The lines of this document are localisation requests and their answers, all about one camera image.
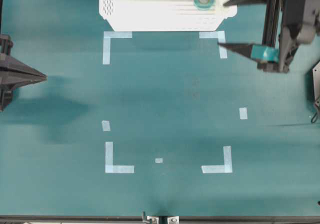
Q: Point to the metal bracket at table edge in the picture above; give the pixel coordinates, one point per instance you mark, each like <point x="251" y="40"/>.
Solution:
<point x="159" y="219"/>

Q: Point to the white plastic basket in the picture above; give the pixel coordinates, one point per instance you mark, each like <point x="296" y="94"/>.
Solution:
<point x="163" y="15"/>

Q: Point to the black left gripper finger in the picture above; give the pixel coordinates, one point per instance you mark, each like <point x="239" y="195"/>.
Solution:
<point x="15" y="74"/>

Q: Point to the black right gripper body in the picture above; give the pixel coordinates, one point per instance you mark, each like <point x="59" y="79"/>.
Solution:
<point x="300" y="24"/>

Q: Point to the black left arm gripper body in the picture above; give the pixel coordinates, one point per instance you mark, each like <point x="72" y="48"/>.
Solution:
<point x="6" y="95"/>

